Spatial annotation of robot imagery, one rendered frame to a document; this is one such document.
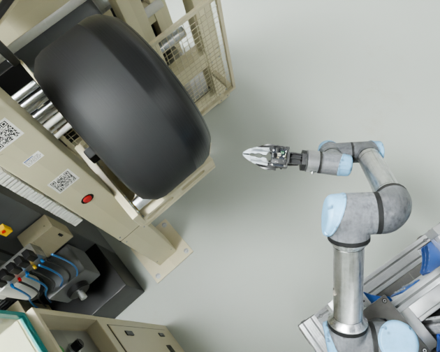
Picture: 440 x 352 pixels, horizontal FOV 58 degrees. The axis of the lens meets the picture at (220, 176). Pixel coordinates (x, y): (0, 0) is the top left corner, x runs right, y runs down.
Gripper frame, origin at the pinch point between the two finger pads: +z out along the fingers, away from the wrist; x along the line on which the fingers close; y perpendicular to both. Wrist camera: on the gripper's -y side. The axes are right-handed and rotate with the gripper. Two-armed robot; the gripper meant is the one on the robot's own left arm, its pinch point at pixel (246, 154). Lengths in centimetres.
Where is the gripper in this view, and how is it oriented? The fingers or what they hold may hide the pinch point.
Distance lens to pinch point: 139.7
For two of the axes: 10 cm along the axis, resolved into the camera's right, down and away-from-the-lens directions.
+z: -9.9, -1.2, 0.6
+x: -1.2, 9.9, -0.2
